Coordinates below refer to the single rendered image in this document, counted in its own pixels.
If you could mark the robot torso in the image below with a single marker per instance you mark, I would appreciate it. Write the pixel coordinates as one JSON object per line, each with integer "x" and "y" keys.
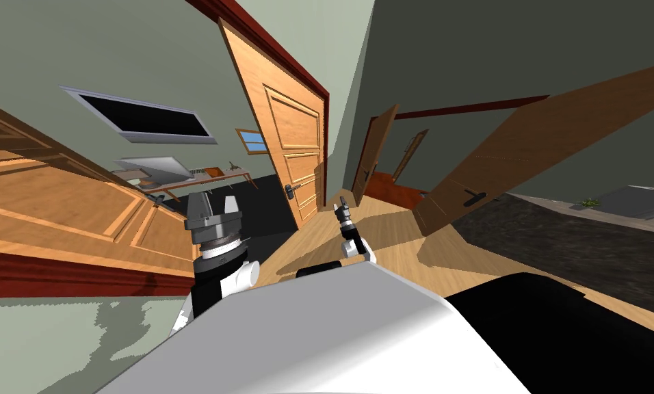
{"x": 316, "y": 339}

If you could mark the plain brown wooden door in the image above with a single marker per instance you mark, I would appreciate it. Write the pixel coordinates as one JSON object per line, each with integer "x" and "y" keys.
{"x": 551, "y": 137}

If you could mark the small green plant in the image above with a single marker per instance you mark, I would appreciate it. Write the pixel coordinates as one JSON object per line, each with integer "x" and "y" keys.
{"x": 591, "y": 203}

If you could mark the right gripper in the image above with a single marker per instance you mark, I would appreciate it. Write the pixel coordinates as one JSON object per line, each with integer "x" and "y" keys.
{"x": 345, "y": 219}

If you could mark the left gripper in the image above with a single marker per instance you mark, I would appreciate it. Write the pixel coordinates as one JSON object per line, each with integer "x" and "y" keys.
{"x": 215, "y": 229}

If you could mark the wooden desk with monitor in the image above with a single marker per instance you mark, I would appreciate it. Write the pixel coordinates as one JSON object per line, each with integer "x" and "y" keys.
{"x": 163, "y": 172}

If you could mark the light wooden panelled door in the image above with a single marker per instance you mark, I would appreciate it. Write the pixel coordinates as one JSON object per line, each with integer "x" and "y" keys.
{"x": 288, "y": 131}
{"x": 59, "y": 210}

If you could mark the grey framed dark window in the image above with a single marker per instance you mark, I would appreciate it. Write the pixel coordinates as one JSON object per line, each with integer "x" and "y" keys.
{"x": 143, "y": 117}

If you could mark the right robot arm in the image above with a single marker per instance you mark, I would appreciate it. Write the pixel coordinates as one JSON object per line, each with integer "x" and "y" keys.
{"x": 551, "y": 334}

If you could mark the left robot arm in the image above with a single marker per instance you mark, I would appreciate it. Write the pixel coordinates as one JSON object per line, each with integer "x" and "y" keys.
{"x": 212, "y": 284}

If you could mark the small blue framed picture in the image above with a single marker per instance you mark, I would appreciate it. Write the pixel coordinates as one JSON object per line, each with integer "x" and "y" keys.
{"x": 252, "y": 141}

